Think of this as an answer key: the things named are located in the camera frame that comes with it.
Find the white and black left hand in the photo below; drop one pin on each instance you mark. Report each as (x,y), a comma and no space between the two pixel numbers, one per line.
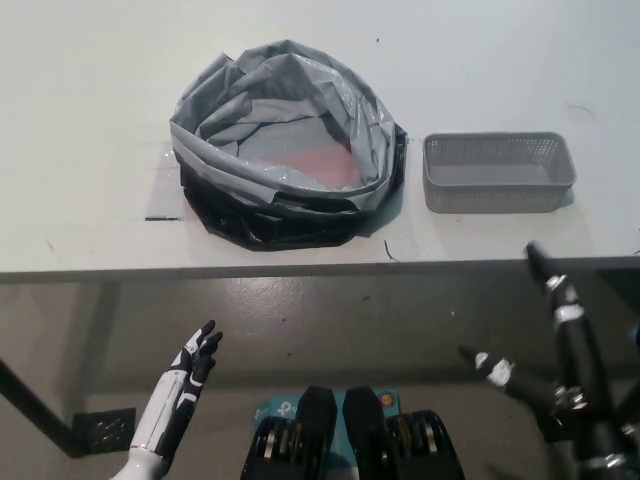
(165,405)

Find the black and white right hand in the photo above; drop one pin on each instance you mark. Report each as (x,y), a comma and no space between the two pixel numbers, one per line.
(580,360)

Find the grey perforated rectangular basket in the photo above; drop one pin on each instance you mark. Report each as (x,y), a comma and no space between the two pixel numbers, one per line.
(465,172)

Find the black table foot plate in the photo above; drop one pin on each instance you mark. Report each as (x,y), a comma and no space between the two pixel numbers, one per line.
(107,430)

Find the black diagonal table leg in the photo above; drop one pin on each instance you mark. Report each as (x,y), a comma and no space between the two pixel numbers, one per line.
(35,400)
(631,402)

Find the short black tape strip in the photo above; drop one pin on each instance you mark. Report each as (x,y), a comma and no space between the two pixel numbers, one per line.
(161,218)

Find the black and teal robot body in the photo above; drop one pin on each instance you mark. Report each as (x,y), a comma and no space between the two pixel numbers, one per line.
(360,440)

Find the clear plastic film sheet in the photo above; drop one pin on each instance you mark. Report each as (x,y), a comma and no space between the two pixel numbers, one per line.
(162,190)

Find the dark thread scrap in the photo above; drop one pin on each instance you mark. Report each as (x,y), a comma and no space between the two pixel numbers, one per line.
(389,250)

